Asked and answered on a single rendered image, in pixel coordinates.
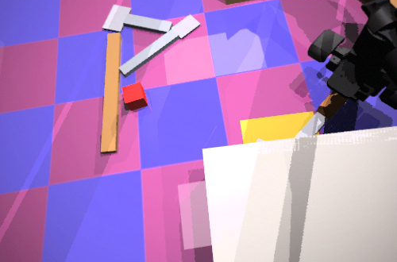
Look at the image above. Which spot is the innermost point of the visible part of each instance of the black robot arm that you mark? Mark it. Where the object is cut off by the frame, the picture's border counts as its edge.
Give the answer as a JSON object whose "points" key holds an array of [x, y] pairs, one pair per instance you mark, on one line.
{"points": [[353, 79]]}

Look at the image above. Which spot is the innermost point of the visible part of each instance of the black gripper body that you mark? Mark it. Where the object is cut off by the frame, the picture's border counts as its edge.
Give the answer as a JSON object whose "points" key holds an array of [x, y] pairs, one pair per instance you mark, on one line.
{"points": [[327, 43]]}

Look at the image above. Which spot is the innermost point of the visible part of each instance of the red cube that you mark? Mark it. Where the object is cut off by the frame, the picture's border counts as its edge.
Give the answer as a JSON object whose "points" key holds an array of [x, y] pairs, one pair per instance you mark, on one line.
{"points": [[135, 97]]}

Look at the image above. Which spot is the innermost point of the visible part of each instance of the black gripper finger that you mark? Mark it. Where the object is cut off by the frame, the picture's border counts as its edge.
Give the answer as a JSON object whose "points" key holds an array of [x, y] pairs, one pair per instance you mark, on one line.
{"points": [[375, 93], [330, 67]]}

